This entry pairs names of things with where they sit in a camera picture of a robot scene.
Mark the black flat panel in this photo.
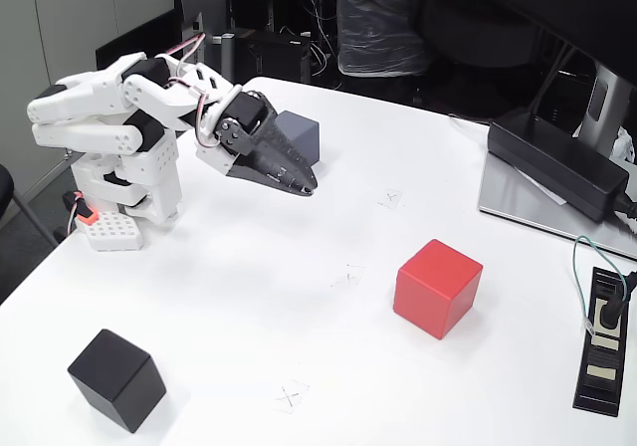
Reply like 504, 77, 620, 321
94, 7, 180, 72

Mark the black office chair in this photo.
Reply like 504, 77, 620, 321
0, 163, 61, 248

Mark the white perforated clamp plate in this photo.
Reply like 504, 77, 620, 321
74, 210, 145, 253

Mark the plastic wrapped black bin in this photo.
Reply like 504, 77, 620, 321
329, 0, 429, 78

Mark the black power strip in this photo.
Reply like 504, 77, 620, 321
571, 266, 637, 417

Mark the red white servo cable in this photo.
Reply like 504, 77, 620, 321
158, 32, 235, 148

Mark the grey cube block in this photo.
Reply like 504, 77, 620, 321
275, 110, 320, 166

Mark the red cube block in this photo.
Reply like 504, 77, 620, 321
392, 239, 485, 341

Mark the silver monitor stand neck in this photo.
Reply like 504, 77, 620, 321
571, 60, 637, 161

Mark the orange cable connector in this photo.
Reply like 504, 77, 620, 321
63, 191, 99, 241

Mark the black cube block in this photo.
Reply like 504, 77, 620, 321
67, 329, 168, 434

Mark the white crumpled plastic bag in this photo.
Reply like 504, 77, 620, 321
610, 126, 637, 163

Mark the thin green cable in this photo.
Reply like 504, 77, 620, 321
571, 235, 631, 337

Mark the white paper sheet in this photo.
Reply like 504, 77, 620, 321
515, 164, 568, 206

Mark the silver metal post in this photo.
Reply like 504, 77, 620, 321
212, 32, 235, 89

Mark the black computer case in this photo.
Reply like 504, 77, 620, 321
233, 27, 313, 85

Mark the silver monitor stand base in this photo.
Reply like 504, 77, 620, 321
478, 151, 637, 262

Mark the black power adapter brick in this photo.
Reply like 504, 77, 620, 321
486, 109, 631, 223

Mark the black power plug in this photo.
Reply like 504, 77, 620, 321
596, 270, 637, 331

